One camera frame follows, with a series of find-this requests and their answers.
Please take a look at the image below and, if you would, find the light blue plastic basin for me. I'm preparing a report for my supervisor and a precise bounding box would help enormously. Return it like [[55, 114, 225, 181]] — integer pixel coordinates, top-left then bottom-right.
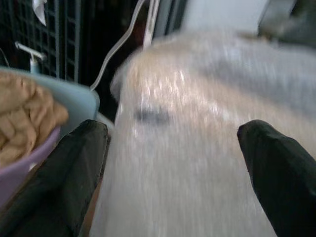
[[0, 66, 115, 129]]

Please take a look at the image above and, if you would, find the tan crumpled garment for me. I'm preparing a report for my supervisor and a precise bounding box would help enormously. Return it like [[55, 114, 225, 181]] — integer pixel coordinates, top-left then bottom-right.
[[0, 71, 69, 166]]

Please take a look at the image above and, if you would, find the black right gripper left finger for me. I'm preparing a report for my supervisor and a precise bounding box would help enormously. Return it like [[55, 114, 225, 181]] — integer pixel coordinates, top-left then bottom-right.
[[0, 119, 109, 237]]

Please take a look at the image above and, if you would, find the white hose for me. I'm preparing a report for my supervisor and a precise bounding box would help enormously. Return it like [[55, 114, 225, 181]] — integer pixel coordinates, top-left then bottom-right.
[[89, 0, 160, 90]]

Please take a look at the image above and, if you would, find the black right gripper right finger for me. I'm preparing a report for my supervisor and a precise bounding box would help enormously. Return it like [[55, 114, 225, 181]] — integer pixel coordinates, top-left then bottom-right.
[[237, 119, 316, 237]]

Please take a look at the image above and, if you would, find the dark grey object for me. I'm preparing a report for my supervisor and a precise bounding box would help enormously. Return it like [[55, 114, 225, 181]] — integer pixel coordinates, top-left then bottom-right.
[[257, 0, 316, 42]]

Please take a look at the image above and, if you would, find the white cloth scrap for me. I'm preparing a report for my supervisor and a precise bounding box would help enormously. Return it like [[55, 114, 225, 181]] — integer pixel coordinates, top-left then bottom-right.
[[32, 0, 48, 26]]

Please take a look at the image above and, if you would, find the dark grid crate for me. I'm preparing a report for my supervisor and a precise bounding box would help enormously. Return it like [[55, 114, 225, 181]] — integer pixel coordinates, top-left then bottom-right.
[[0, 0, 84, 82]]

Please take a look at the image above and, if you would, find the purple plastic basin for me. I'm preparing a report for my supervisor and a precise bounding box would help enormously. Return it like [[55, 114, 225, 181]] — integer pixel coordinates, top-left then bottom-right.
[[0, 126, 61, 205]]

